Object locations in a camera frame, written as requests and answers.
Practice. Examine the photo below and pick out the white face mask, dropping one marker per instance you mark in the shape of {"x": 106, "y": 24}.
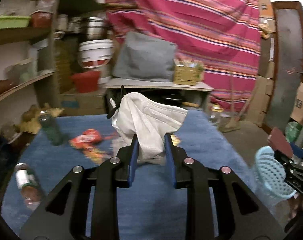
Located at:
{"x": 135, "y": 114}

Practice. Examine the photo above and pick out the light blue plastic basket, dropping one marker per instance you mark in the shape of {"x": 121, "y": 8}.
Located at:
{"x": 270, "y": 176}

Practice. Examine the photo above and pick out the brown sauce jar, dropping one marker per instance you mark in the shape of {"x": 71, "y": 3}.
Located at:
{"x": 28, "y": 185}

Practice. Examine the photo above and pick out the red plastic basin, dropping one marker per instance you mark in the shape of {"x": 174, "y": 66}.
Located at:
{"x": 86, "y": 82}

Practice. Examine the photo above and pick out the green glass bottle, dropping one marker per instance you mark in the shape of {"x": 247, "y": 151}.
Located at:
{"x": 50, "y": 127}

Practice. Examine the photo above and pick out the low wooden cabinet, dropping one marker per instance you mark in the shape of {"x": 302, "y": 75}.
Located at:
{"x": 186, "y": 96}

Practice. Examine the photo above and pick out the steel pots stack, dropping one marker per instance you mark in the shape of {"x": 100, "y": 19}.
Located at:
{"x": 95, "y": 28}

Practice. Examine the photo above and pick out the grey cloth bag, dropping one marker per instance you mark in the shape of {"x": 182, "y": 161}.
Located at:
{"x": 147, "y": 58}

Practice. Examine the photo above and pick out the blue fleece table cover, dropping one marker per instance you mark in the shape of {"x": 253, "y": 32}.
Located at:
{"x": 152, "y": 208}

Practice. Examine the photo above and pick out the red striped hanging cloth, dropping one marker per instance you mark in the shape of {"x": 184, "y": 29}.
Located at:
{"x": 218, "y": 33}

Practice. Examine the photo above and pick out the dark red scouring pad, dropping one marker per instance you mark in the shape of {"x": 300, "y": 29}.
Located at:
{"x": 277, "y": 141}

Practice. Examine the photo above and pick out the green plastic tray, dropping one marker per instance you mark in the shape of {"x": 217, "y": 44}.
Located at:
{"x": 14, "y": 21}

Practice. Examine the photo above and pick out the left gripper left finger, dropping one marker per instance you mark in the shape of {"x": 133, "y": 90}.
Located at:
{"x": 63, "y": 213}

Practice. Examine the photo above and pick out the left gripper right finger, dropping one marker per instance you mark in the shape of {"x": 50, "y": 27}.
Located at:
{"x": 219, "y": 204}

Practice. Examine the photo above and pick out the wooden framed door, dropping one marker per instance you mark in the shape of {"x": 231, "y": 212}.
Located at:
{"x": 288, "y": 63}

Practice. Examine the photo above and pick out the wooden wall shelf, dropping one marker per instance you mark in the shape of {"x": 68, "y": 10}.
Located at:
{"x": 28, "y": 70}

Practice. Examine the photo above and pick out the cooking oil bottle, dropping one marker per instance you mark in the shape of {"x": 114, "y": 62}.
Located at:
{"x": 215, "y": 114}

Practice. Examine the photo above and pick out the red orange snack wrapper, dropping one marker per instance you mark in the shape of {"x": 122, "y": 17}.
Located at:
{"x": 86, "y": 143}

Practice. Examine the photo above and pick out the yellow chopstick holder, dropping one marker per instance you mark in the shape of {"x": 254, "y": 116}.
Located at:
{"x": 188, "y": 72}

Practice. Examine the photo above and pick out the broom with wooden handle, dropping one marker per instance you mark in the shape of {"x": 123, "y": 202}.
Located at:
{"x": 233, "y": 123}

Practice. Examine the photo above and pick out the white plastic bucket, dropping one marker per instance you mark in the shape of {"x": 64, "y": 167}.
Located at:
{"x": 95, "y": 53}

